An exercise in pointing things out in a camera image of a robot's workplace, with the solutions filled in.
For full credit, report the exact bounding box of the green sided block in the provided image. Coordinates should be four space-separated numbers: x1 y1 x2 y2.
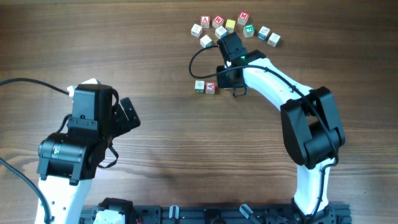
200 35 213 48

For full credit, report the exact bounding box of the green letter block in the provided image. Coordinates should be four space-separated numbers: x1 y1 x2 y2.
243 24 255 38

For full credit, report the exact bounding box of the black mounting rail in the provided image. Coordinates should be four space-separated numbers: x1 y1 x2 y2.
79 203 353 224

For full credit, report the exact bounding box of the plain block far left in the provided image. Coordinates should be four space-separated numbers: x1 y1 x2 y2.
191 24 203 37

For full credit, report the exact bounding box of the plain block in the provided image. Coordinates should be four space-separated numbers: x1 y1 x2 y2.
191 24 203 37
267 32 280 47

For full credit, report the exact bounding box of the red M block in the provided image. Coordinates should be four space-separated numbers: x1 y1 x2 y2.
238 11 249 26

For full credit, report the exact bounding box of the blue picture block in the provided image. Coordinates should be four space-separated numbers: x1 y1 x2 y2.
257 26 271 40

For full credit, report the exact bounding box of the green number block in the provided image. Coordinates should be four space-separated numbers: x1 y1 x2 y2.
195 80 205 93

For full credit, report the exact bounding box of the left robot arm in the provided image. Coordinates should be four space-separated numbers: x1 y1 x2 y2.
35 84 141 223

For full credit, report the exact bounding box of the plain block far right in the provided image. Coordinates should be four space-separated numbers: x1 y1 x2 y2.
267 32 280 47

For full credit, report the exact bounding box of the blue sided block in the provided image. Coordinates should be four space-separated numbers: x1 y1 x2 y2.
215 26 228 39

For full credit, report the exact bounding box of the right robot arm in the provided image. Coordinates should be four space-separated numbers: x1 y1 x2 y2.
217 32 345 223

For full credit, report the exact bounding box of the red A block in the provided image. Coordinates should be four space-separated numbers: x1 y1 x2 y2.
200 15 210 29

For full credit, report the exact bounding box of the red W block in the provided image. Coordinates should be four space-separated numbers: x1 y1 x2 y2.
212 15 224 29

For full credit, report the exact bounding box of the red picture block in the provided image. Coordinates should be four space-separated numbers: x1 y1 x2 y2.
205 82 216 95

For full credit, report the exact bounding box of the yellow top block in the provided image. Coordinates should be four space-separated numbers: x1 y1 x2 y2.
225 19 236 33

